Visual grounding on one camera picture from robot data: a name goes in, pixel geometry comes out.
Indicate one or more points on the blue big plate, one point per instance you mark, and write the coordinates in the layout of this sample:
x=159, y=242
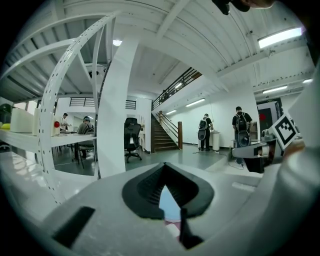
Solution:
x=168, y=205

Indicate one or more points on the white tall bin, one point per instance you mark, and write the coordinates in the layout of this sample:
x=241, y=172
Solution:
x=215, y=141

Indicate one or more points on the black door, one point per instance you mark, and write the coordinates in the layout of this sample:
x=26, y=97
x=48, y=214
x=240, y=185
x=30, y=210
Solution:
x=275, y=110

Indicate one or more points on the person's head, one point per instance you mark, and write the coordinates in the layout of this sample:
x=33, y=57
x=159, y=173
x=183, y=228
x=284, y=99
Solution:
x=260, y=3

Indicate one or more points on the white metal shelving rack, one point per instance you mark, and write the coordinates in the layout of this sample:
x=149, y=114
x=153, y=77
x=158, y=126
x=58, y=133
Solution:
x=46, y=112

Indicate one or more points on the brown wooden staircase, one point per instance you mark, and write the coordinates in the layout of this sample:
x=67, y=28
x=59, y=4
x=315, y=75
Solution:
x=162, y=140

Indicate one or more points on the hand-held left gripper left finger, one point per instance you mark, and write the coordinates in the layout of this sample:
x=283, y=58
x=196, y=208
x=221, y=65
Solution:
x=112, y=212

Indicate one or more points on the person's right forearm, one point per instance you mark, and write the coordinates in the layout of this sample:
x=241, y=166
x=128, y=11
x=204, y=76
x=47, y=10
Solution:
x=296, y=148

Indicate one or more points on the dark green round object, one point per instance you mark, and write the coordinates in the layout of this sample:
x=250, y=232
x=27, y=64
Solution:
x=5, y=110

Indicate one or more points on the yellow object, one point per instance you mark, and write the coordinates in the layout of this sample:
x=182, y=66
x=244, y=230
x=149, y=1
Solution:
x=5, y=125

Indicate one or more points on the black office chair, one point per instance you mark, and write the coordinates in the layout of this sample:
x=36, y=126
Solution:
x=132, y=135

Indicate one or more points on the red round knob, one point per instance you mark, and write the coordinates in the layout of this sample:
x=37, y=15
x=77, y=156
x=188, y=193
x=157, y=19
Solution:
x=57, y=124

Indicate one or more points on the black head-worn camera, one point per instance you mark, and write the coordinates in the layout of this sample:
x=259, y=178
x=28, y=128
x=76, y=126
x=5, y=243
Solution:
x=222, y=6

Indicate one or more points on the long ceiling light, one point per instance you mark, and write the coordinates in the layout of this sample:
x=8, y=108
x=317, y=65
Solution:
x=275, y=89
x=307, y=80
x=195, y=102
x=280, y=37
x=171, y=112

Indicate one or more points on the black metal railing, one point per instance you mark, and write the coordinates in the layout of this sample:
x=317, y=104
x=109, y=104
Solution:
x=82, y=102
x=175, y=87

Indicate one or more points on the white box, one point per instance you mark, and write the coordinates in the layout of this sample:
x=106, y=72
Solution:
x=21, y=121

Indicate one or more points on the round ceiling light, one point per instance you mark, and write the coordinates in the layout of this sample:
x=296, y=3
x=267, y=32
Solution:
x=117, y=42

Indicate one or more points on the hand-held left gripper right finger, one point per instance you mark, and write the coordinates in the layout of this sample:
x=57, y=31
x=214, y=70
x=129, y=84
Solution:
x=225, y=200

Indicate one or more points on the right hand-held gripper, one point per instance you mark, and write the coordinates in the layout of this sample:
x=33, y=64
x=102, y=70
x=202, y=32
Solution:
x=285, y=131

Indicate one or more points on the white square pillar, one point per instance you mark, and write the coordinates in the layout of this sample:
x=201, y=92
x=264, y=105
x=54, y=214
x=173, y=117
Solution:
x=112, y=112

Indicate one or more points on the grey oval hanging case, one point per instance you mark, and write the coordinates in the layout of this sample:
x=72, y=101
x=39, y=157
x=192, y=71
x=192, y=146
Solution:
x=201, y=134
x=243, y=138

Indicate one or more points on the black backpack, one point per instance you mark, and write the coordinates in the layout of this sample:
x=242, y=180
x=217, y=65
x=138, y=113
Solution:
x=241, y=122
x=203, y=124

